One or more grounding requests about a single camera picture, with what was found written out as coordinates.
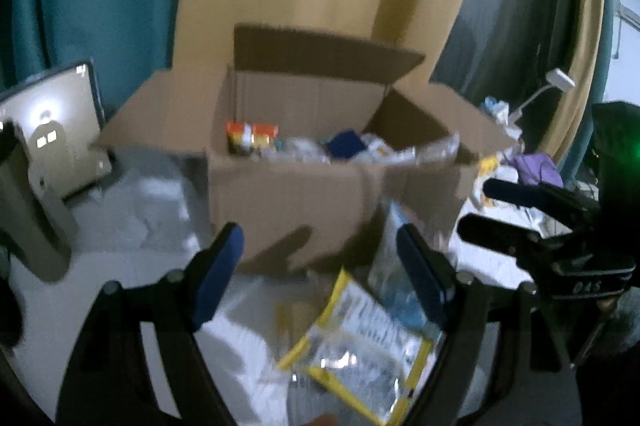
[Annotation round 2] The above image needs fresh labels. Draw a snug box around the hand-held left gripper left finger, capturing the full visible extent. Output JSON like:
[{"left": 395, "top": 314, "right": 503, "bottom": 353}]
[{"left": 55, "top": 221, "right": 246, "bottom": 426}]

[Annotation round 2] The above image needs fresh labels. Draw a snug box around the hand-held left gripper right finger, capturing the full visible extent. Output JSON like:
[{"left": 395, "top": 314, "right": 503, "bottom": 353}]
[{"left": 395, "top": 222, "right": 582, "bottom": 426}]

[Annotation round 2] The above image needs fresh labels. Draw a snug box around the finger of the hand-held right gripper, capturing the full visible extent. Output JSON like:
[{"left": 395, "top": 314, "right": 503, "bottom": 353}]
[
  {"left": 482, "top": 177, "right": 592, "bottom": 221},
  {"left": 456, "top": 212, "right": 547, "bottom": 258}
]

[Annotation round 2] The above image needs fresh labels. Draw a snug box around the blue white snack bag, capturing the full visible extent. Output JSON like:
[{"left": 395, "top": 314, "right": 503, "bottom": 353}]
[{"left": 369, "top": 200, "right": 444, "bottom": 335}]

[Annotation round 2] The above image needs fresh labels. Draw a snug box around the yellow snack packet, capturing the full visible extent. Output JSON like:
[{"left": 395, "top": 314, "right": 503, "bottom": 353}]
[{"left": 276, "top": 267, "right": 435, "bottom": 426}]

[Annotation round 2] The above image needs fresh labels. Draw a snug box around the brown cardboard box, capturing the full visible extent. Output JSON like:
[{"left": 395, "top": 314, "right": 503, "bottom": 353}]
[{"left": 95, "top": 24, "right": 519, "bottom": 278}]

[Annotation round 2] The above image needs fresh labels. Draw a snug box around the orange snack packet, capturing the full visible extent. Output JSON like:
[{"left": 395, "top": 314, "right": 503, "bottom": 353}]
[{"left": 226, "top": 121, "right": 279, "bottom": 157}]

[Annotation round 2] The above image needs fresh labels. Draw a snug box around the blue and white packet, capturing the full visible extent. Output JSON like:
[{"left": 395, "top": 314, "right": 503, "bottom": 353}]
[{"left": 325, "top": 130, "right": 371, "bottom": 163}]

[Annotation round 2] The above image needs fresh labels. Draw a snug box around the purple cloth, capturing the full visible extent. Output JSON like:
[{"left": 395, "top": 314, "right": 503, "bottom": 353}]
[{"left": 510, "top": 152, "right": 565, "bottom": 187}]

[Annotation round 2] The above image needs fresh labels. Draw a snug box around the white desk organiser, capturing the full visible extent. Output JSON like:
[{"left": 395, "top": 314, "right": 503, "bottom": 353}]
[{"left": 482, "top": 96, "right": 524, "bottom": 142}]

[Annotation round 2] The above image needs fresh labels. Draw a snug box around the white sheet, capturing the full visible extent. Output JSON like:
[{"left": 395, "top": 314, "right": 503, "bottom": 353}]
[{"left": 0, "top": 146, "right": 551, "bottom": 426}]

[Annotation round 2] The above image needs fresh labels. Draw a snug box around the white desk lamp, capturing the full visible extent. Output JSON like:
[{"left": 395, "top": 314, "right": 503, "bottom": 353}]
[{"left": 510, "top": 69, "right": 576, "bottom": 125}]

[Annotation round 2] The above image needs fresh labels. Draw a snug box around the narrow teal curtain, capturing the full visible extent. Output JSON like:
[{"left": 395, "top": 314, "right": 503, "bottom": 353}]
[{"left": 565, "top": 0, "right": 617, "bottom": 179}]

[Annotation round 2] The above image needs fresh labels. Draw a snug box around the narrow yellow curtain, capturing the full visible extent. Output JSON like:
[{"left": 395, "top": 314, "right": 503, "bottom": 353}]
[{"left": 542, "top": 0, "right": 609, "bottom": 173}]

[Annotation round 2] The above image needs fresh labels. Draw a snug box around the steel travel tumbler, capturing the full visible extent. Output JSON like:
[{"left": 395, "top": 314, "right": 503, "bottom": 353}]
[{"left": 0, "top": 121, "right": 74, "bottom": 283}]

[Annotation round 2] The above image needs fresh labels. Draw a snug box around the dark glass window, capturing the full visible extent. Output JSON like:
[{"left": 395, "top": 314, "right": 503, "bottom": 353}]
[{"left": 430, "top": 0, "right": 592, "bottom": 159}]

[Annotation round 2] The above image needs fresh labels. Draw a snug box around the tablet computer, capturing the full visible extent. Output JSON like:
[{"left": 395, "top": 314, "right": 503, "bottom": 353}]
[{"left": 0, "top": 59, "right": 114, "bottom": 203}]

